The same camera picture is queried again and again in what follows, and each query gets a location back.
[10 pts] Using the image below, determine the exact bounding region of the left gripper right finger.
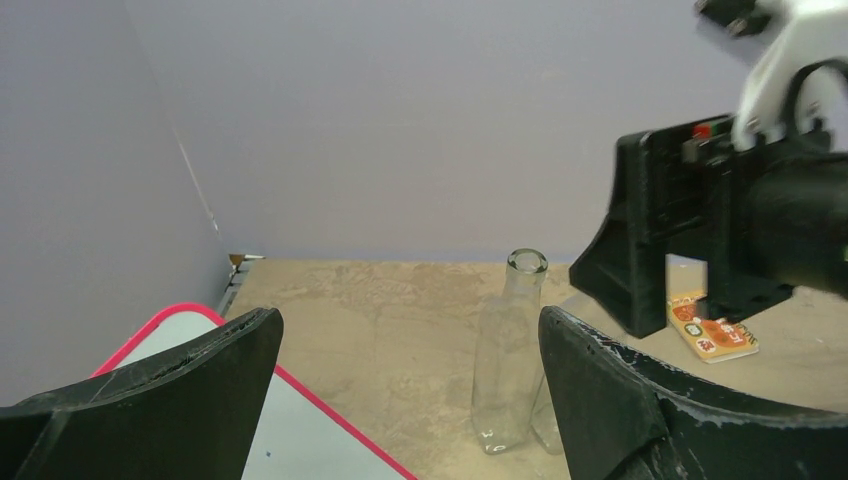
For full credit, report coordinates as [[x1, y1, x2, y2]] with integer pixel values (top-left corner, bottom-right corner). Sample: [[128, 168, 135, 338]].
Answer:
[[538, 306, 847, 479]]

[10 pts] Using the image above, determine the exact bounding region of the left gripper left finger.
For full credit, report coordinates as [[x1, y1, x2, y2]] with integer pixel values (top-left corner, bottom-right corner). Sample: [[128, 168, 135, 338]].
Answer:
[[1, 308, 284, 479]]

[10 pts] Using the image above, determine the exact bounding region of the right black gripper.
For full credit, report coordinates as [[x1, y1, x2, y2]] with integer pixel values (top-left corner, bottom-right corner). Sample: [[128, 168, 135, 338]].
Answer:
[[569, 116, 847, 339]]

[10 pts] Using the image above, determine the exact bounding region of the clear square glass bottle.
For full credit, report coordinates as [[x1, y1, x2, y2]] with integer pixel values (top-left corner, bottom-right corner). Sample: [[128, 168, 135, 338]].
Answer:
[[471, 248, 548, 455]]

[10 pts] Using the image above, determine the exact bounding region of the red-edged whiteboard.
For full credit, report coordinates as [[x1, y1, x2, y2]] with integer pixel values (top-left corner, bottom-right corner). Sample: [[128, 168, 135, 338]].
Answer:
[[92, 303, 415, 479]]

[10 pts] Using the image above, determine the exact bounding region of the aluminium frame rail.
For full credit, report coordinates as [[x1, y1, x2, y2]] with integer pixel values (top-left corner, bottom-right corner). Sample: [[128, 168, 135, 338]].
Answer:
[[216, 254, 265, 317]]

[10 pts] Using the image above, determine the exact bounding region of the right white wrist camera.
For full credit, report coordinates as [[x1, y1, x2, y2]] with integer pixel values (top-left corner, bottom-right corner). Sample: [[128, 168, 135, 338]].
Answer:
[[694, 1, 847, 152]]

